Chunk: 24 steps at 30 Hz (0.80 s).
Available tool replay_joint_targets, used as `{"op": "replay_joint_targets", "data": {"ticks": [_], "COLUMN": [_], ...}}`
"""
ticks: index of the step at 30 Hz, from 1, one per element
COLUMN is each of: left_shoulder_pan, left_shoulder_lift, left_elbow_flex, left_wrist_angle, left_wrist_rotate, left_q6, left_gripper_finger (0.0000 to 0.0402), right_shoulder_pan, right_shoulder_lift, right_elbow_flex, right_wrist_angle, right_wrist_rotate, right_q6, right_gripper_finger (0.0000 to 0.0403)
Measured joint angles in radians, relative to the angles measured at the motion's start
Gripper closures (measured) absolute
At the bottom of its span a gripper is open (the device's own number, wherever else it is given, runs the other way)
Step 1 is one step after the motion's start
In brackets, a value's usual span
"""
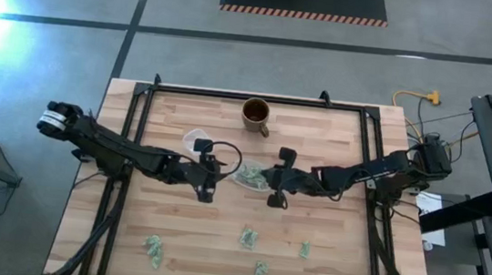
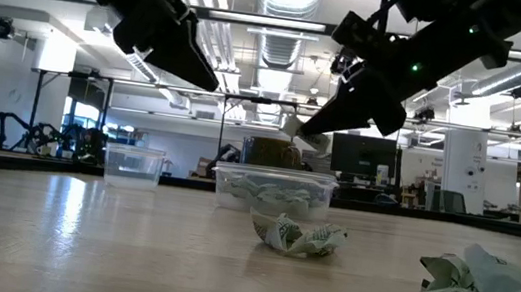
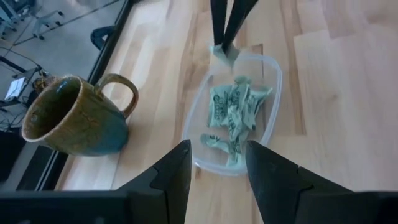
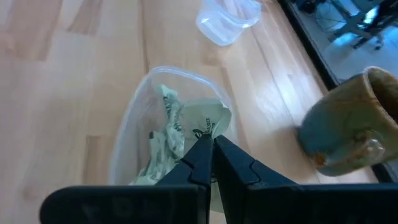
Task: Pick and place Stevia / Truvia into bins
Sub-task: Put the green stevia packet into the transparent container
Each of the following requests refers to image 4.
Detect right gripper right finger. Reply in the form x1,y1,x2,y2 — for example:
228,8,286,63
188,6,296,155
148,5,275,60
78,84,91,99
214,135,398,224

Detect large clear plastic container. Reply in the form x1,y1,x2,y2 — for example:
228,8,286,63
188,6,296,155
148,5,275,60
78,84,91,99
107,65,238,215

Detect green-white sweetener packet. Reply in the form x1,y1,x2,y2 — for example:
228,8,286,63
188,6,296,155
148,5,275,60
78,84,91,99
154,83,186,162
129,130,187,187
182,98,233,141

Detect background metal stand legs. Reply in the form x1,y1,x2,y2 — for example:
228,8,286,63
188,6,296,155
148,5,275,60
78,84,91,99
295,0,398,51

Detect brown ceramic mug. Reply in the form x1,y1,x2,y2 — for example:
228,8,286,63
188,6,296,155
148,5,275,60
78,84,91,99
297,65,398,177

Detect small clear plastic container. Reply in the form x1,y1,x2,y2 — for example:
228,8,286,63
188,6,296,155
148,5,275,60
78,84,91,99
195,0,262,47

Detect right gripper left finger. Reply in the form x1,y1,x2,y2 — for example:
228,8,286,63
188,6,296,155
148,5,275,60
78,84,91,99
39,134,215,224

